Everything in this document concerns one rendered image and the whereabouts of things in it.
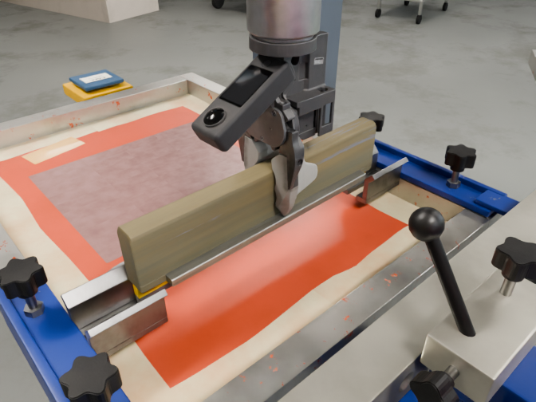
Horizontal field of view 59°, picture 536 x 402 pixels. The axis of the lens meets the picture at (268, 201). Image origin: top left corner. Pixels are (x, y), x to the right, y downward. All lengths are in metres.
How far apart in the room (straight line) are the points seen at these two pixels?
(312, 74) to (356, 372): 0.31
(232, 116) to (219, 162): 0.40
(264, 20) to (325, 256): 0.32
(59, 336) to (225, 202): 0.21
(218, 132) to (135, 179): 0.39
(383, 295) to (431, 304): 0.08
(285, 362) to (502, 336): 0.20
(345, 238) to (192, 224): 0.26
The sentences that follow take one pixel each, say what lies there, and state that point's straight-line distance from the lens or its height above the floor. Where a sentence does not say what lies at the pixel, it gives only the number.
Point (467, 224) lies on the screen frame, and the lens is 0.70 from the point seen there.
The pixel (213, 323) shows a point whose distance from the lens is 0.57.
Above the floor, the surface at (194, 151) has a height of 0.96.
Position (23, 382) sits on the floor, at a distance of 1.87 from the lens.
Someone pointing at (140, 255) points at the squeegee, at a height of 1.07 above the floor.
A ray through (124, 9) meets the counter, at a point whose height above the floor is 0.10.
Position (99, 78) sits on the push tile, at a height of 0.97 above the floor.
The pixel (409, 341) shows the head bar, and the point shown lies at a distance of 0.45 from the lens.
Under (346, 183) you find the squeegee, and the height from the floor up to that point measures 1.03.
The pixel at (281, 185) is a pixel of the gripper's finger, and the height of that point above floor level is 1.08.
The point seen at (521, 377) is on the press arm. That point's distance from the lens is 0.46.
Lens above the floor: 1.38
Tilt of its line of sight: 34 degrees down
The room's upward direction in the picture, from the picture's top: straight up
